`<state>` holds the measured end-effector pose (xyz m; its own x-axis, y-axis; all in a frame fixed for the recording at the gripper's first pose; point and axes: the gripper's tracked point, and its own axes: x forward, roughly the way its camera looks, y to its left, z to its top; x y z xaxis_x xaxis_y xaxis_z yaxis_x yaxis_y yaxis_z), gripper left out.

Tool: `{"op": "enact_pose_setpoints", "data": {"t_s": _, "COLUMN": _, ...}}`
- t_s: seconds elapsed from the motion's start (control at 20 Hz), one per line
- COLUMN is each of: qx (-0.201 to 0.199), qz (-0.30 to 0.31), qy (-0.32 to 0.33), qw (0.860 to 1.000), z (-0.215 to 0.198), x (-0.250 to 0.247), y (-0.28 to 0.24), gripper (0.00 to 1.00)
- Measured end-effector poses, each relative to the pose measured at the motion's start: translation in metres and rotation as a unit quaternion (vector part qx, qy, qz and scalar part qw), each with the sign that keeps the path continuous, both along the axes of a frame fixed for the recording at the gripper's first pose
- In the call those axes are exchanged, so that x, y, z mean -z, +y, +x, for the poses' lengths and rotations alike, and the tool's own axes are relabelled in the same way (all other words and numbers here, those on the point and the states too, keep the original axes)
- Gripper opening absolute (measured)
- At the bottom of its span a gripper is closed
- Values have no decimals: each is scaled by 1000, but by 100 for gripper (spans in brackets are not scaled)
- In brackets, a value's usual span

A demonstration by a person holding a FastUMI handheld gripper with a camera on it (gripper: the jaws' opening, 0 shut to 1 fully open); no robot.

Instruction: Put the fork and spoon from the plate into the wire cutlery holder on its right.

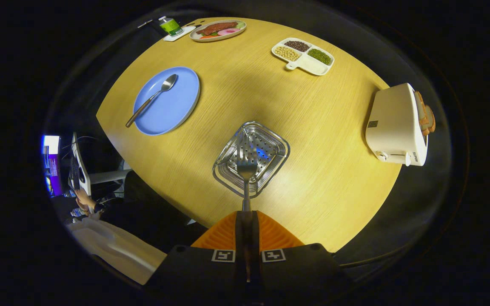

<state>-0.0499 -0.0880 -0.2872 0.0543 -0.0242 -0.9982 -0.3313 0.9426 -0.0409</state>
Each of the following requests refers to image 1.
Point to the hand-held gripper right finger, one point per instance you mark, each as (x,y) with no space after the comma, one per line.
(254,229)

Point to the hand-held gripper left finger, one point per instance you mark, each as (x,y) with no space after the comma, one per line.
(240,229)

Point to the metal fork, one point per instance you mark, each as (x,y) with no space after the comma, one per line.
(247,170)

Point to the metal spoon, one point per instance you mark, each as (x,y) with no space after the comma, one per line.
(168,82)

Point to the blue plate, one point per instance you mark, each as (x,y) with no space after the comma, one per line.
(172,106)

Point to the white monitor stand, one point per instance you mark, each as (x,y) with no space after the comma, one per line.
(81,165)

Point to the white divided dish of beans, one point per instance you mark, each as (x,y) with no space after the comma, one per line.
(309,63)

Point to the white toaster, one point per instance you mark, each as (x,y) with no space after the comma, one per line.
(394,123)

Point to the lit computer screen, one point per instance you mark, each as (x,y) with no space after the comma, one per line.
(52,170)

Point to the plate of meat and vegetables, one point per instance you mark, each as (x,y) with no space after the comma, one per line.
(217,29)

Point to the toast bread slice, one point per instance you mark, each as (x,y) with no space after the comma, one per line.
(420,110)
(431,121)

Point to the white coaster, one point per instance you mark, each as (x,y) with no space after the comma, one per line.
(185,32)

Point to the green plastic bottle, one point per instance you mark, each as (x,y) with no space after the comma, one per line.
(171,26)

